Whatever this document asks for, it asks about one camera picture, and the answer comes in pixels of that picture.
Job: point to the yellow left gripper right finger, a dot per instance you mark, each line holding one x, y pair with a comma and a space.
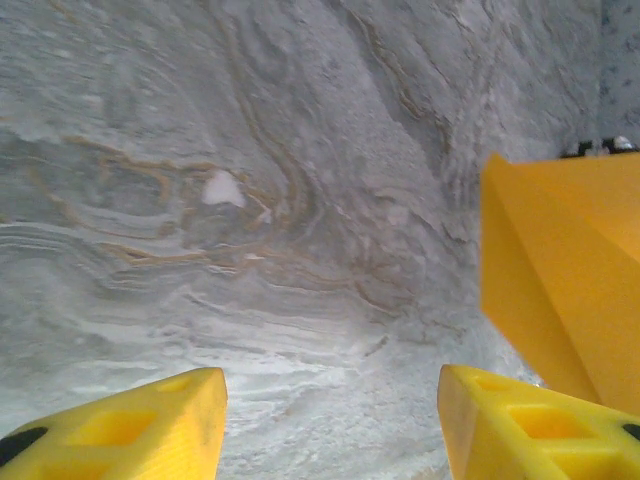
525, 440

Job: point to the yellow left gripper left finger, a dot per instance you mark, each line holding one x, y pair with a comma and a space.
125, 440

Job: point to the orange paper sheet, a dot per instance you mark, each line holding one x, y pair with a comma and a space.
575, 250

